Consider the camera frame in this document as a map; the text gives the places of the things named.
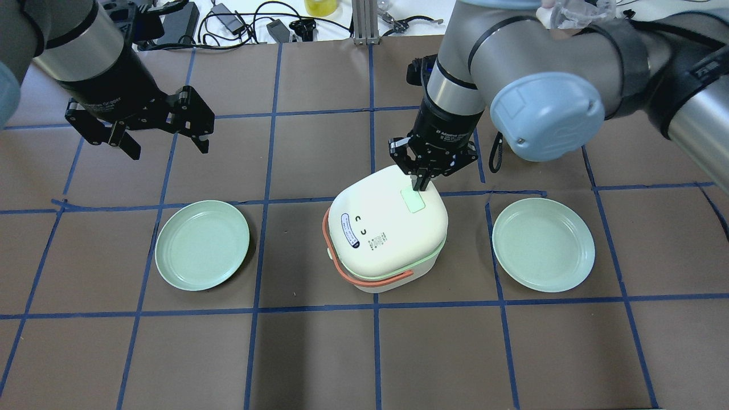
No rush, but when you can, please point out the black power adapter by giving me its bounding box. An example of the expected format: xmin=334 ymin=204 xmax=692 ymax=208
xmin=266 ymin=19 xmax=292 ymax=43

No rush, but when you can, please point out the black cable bundle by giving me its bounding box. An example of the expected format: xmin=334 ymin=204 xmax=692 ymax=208
xmin=196 ymin=0 xmax=354 ymax=51

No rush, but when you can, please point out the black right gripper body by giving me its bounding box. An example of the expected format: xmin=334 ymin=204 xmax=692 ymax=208
xmin=411 ymin=97 xmax=477 ymax=155

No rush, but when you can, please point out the metal pliers tool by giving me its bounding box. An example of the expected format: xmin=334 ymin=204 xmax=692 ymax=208
xmin=378 ymin=10 xmax=444 ymax=37

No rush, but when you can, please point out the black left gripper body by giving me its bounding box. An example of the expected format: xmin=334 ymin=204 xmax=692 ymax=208
xmin=58 ymin=45 xmax=162 ymax=121

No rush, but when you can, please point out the white rice cooker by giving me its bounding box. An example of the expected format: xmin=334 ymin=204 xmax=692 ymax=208
xmin=321 ymin=165 xmax=448 ymax=293

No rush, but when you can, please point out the left green plate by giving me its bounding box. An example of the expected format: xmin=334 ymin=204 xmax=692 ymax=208
xmin=154 ymin=200 xmax=251 ymax=292

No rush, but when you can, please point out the right green plate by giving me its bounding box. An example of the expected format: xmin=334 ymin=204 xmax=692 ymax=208
xmin=492 ymin=198 xmax=596 ymax=293

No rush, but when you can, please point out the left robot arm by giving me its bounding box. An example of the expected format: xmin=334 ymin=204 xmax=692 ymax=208
xmin=1 ymin=1 xmax=215 ymax=160

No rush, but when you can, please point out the yellow cup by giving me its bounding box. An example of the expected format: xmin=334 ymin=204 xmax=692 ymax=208
xmin=303 ymin=0 xmax=338 ymax=18

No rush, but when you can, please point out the aluminium profile post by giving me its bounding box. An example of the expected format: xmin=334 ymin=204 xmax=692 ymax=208
xmin=351 ymin=0 xmax=380 ymax=45

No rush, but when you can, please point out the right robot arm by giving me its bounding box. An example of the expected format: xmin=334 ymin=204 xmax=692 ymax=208
xmin=388 ymin=1 xmax=728 ymax=190

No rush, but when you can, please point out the brown table mat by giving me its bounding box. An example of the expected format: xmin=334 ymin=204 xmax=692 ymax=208
xmin=1 ymin=36 xmax=728 ymax=409

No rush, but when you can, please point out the green plate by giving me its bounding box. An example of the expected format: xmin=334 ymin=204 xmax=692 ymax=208
xmin=492 ymin=198 xmax=596 ymax=293
xmin=154 ymin=200 xmax=251 ymax=292

